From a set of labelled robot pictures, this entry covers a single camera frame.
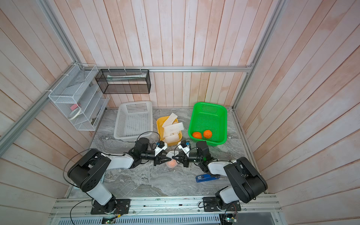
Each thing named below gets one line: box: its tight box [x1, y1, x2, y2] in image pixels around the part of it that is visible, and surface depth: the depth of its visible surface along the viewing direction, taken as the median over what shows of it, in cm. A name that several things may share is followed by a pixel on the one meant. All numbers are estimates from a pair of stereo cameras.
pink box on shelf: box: [69, 103, 79, 112], surface depth 84 cm
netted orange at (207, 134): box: [203, 129, 212, 139], surface depth 100 cm
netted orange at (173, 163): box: [165, 150, 180, 169], surface depth 82 cm
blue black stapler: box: [195, 174, 221, 183], surface depth 82 cm
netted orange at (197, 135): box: [192, 131, 203, 140], surface depth 97 cm
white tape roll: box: [68, 107, 82, 120], surface depth 81 cm
